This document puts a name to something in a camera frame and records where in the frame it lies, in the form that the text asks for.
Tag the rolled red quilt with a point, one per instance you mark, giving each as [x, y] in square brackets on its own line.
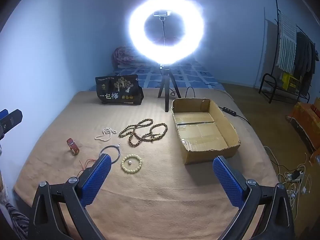
[122, 57]

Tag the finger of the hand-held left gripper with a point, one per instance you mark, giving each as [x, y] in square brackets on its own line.
[3, 113]
[12, 120]

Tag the black clothes rack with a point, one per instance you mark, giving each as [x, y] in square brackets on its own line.
[277, 12]

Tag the white power strip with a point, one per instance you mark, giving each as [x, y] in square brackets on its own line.
[291, 177]

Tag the dark hanging clothes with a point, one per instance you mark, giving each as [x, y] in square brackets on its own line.
[303, 57]

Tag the phone clamp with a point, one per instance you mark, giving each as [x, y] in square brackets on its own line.
[162, 13]

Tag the orange cardboard boxes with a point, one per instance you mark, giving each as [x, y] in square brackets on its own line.
[305, 117]

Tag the yellow box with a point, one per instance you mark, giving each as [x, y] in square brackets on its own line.
[290, 81]

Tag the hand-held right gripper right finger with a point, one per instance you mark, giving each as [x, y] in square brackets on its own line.
[227, 180]

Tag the black printed snack bag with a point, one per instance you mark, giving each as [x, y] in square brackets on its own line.
[117, 90]

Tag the striped cloth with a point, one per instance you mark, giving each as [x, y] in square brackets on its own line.
[17, 222]

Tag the striped hanging towel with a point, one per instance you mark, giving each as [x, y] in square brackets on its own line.
[286, 42]

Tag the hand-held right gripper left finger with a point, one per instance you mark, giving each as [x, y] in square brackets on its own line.
[97, 177]

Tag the black tripod stand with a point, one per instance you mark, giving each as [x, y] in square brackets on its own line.
[167, 85]

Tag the cardboard box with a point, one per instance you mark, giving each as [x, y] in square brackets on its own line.
[200, 127]

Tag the silver bangle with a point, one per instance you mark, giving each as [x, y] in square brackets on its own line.
[117, 145]

